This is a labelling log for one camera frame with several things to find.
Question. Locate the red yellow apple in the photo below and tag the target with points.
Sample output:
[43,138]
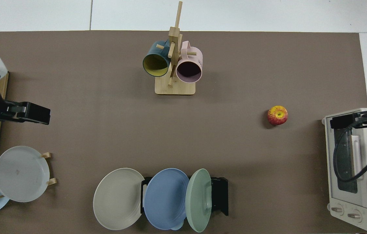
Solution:
[277,116]

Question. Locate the wooden plate rack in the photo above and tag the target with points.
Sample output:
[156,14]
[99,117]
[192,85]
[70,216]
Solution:
[47,155]

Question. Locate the pale grey plate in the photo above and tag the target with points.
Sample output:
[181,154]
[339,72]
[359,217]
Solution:
[20,174]

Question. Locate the beige plate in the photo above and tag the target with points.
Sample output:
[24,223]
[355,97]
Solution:
[118,199]

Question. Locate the black dish rack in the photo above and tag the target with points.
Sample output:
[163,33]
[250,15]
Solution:
[219,195]

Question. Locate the green plate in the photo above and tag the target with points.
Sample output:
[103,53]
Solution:
[198,201]

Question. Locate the brown tablecloth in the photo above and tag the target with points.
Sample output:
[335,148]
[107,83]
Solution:
[105,113]

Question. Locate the dark teal cup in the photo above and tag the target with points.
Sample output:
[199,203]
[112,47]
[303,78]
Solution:
[155,55]

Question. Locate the wooden cup stand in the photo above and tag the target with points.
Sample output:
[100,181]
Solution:
[175,87]

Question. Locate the pink cup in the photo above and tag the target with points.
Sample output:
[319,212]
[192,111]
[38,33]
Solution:
[190,61]

